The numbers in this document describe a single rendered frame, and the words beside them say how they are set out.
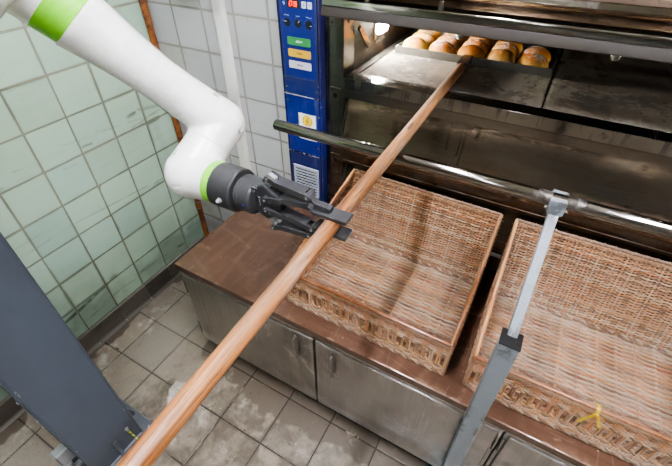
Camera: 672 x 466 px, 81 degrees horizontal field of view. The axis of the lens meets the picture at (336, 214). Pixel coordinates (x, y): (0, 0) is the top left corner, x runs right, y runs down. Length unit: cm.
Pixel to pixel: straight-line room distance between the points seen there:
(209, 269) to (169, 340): 67
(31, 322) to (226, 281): 56
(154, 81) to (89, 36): 12
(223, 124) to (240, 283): 72
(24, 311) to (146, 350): 94
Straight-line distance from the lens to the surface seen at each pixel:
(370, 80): 137
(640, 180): 135
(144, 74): 86
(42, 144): 176
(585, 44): 104
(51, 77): 174
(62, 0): 84
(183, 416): 54
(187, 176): 85
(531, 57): 157
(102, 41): 85
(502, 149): 133
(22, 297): 127
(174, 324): 218
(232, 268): 152
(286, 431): 180
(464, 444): 131
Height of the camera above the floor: 166
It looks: 39 degrees down
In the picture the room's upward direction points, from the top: straight up
